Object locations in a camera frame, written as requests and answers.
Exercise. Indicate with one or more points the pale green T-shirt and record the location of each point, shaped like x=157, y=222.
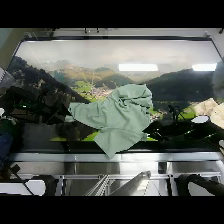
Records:
x=120, y=113

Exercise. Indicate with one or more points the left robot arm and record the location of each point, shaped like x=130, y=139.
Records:
x=31, y=103

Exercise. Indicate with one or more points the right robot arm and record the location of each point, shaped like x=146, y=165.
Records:
x=181, y=129

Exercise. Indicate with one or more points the beige garment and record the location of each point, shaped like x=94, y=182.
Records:
x=210, y=108

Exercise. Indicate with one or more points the dark green garment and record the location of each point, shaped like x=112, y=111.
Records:
x=6, y=126

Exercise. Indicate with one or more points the blue garment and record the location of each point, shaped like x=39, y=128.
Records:
x=4, y=145

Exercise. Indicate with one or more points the silver frame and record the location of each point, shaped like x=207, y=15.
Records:
x=100, y=158

